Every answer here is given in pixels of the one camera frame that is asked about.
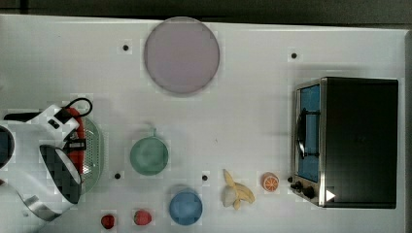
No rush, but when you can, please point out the red plush ketchup bottle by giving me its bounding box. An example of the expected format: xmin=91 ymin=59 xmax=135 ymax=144
xmin=66 ymin=108 xmax=86 ymax=174

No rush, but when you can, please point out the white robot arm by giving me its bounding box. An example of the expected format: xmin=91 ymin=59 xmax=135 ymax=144
xmin=1 ymin=105 xmax=82 ymax=233

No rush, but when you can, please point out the green strainer basket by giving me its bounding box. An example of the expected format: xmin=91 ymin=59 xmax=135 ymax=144
xmin=81 ymin=117 xmax=104 ymax=194

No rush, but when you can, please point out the lilac round plate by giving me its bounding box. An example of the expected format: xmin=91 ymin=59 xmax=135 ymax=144
xmin=144 ymin=17 xmax=221 ymax=95

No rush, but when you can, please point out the green mug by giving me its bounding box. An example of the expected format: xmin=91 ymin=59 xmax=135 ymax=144
xmin=129 ymin=128 xmax=169 ymax=176

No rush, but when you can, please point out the peeled toy banana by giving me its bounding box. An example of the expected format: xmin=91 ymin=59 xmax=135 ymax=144
xmin=222 ymin=170 xmax=256 ymax=210

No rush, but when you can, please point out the toy orange slice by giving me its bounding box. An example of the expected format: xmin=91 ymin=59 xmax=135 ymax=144
xmin=261 ymin=172 xmax=279 ymax=192

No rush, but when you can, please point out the blue bowl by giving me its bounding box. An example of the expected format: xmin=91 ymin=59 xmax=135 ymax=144
xmin=169 ymin=188 xmax=203 ymax=226

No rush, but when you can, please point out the red toy strawberry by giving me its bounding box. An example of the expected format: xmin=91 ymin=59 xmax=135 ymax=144
xmin=134 ymin=210 xmax=153 ymax=226

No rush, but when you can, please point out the black toaster oven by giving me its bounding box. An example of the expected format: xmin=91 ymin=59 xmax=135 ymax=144
xmin=289 ymin=77 xmax=398 ymax=209

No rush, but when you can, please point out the small red toy fruit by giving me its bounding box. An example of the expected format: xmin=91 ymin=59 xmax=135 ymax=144
xmin=101 ymin=215 xmax=116 ymax=229

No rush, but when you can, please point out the black camera cable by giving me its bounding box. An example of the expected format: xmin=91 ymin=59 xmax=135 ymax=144
xmin=62 ymin=97 xmax=93 ymax=118

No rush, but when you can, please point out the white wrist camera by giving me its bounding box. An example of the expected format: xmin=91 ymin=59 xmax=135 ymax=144
xmin=45 ymin=105 xmax=80 ymax=139

